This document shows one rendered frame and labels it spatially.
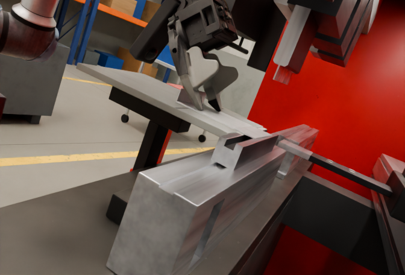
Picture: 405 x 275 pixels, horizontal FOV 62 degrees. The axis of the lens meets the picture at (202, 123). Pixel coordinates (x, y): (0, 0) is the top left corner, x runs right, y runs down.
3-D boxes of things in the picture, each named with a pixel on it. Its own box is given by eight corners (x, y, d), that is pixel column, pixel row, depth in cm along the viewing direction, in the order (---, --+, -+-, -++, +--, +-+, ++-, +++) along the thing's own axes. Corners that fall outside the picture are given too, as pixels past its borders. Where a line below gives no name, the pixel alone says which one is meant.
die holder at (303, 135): (293, 147, 126) (303, 123, 124) (308, 154, 124) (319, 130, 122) (259, 168, 80) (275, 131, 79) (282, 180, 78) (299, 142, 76)
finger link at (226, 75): (245, 102, 52) (223, 45, 51) (212, 114, 55) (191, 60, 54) (251, 98, 55) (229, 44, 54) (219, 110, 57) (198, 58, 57)
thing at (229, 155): (255, 143, 58) (262, 127, 57) (272, 151, 56) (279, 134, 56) (210, 159, 39) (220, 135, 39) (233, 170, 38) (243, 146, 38)
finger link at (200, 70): (219, 93, 44) (209, 34, 47) (182, 107, 47) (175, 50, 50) (230, 99, 47) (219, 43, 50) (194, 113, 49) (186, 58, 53)
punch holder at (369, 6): (314, 57, 93) (340, -2, 90) (345, 67, 90) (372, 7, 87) (307, 48, 80) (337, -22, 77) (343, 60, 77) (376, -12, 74)
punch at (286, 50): (281, 82, 53) (305, 23, 51) (293, 87, 52) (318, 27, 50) (266, 76, 44) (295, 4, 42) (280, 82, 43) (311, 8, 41)
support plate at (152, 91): (142, 78, 68) (144, 73, 68) (261, 131, 59) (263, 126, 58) (75, 68, 52) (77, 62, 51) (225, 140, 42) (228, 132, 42)
